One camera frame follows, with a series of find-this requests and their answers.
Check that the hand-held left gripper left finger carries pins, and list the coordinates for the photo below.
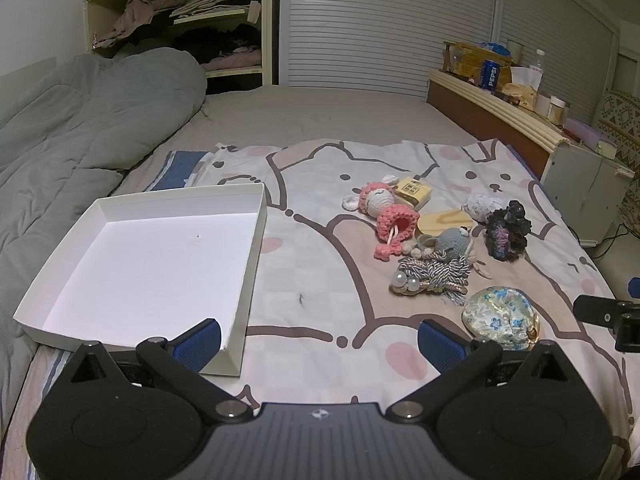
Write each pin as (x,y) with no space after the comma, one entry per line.
(201,341)

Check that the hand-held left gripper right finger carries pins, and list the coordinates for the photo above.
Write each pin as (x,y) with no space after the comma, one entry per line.
(441,345)

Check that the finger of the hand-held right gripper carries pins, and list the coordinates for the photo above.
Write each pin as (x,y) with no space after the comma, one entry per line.
(600,310)

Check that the floral brocade pouch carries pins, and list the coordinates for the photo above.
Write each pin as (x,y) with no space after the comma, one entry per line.
(500,312)

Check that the white shallow cardboard box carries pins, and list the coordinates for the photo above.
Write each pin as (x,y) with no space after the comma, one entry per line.
(150,260)

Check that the dark purple scrunchie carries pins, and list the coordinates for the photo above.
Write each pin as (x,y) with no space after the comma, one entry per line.
(505,235)

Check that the white crochet piece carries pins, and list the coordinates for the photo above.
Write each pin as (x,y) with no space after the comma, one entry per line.
(482,205)

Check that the grey crochet whale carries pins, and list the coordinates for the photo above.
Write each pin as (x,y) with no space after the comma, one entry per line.
(452,242)

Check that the white bedside cabinet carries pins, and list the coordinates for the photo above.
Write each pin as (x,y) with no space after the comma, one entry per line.
(580,190)

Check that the oval wooden block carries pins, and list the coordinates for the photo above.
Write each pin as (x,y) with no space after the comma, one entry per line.
(445,221)

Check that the bear printed blanket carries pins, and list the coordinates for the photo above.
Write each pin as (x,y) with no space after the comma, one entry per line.
(320,260)

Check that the small yellow box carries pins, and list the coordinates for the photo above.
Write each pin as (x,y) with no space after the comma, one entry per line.
(416,191)

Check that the pink crochet doll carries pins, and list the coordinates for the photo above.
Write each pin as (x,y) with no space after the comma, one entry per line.
(380,201)

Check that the pale purple case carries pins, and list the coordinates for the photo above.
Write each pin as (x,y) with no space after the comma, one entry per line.
(587,132)

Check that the glass jar with white lid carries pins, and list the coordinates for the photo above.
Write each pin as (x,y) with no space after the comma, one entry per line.
(558,110)

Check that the small white cup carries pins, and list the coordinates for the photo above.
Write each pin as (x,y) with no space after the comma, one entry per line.
(542,105)

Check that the beige crumpled snack bag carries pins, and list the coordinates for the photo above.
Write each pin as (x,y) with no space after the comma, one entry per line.
(520,96)

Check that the wooden bed headboard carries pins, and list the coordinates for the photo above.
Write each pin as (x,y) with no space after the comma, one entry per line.
(480,110)

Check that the grey quilted duvet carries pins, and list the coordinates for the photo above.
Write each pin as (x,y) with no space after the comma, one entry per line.
(75,125)

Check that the clear plastic bottle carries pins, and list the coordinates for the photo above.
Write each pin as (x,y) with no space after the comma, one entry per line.
(538,61)

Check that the blue soda can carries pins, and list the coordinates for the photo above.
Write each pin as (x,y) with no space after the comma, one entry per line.
(490,76)

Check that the beige bed sheet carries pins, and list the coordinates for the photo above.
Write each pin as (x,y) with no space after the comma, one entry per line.
(325,110)

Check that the clear drinking glass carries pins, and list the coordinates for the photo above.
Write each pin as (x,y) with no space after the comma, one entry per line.
(515,49)

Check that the yellow snack box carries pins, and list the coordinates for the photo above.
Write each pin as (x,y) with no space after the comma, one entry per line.
(467,62)

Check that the pink folded cloth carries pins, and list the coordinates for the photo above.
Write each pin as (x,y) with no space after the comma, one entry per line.
(232,61)

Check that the blue plastic bag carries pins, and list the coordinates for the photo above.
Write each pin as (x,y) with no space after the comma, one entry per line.
(494,48)

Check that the white louvered closet door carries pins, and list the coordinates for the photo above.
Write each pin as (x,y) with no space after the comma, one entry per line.
(390,25)
(560,25)

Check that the dark piled clothes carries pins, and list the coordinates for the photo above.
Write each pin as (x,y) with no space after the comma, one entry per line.
(215,40)

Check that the cream open shelf unit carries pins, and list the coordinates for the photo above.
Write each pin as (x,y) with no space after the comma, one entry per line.
(267,20)

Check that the pink crumpled garment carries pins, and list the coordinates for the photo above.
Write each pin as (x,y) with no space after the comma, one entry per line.
(135,17)

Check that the beige folded clothes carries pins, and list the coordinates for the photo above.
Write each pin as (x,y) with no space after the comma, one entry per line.
(215,2)

